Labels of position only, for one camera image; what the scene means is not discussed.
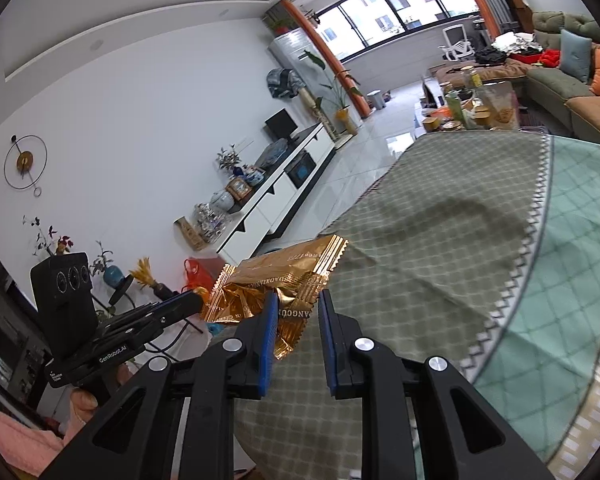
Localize gold foil wrapper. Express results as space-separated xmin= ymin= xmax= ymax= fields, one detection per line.
xmin=201 ymin=235 xmax=348 ymax=360

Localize small white trash can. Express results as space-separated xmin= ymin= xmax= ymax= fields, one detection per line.
xmin=366 ymin=90 xmax=386 ymax=110

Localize left hand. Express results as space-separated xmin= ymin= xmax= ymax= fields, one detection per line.
xmin=64 ymin=388 xmax=98 ymax=444

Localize orange plastic bag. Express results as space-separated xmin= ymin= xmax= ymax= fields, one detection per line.
xmin=182 ymin=258 xmax=215 ymax=292

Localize white ceramic jar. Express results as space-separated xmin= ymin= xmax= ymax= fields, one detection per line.
xmin=210 ymin=190 xmax=236 ymax=214

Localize flower vase on cabinet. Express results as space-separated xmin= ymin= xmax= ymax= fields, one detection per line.
xmin=216 ymin=144 xmax=244 ymax=177

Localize white black TV cabinet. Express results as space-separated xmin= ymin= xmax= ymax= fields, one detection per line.
xmin=211 ymin=125 xmax=336 ymax=264

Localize patterned tablecloth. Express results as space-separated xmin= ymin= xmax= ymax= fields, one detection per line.
xmin=232 ymin=127 xmax=600 ymax=480

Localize small black monitor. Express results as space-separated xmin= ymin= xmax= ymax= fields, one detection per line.
xmin=264 ymin=108 xmax=298 ymax=141

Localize tall green potted plant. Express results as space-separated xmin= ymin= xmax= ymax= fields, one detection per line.
xmin=303 ymin=50 xmax=358 ymax=136

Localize black glass coffee table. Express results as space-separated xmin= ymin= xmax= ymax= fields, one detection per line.
xmin=414 ymin=81 xmax=520 ymax=133

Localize white floor air conditioner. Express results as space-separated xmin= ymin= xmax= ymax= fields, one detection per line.
xmin=268 ymin=28 xmax=340 ymax=138

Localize orange curtain left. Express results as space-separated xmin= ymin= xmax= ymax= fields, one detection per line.
xmin=278 ymin=0 xmax=372 ymax=119

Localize white office chair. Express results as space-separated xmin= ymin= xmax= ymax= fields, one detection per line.
xmin=440 ymin=24 xmax=475 ymax=62

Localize green brown sectional sofa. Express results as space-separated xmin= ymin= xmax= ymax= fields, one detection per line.
xmin=526 ymin=11 xmax=600 ymax=144

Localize red cloth on sofa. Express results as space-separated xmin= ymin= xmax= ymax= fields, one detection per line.
xmin=509 ymin=49 xmax=560 ymax=68

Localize large window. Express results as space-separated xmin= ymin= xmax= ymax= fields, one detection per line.
xmin=317 ymin=0 xmax=479 ymax=61

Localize blue cushion far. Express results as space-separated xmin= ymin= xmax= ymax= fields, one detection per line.
xmin=559 ymin=28 xmax=593 ymax=84

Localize wooden picture frame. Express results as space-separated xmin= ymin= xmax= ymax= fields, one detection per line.
xmin=225 ymin=177 xmax=253 ymax=205

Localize round wall clock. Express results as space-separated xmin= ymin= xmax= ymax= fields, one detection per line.
xmin=3 ymin=134 xmax=48 ymax=198

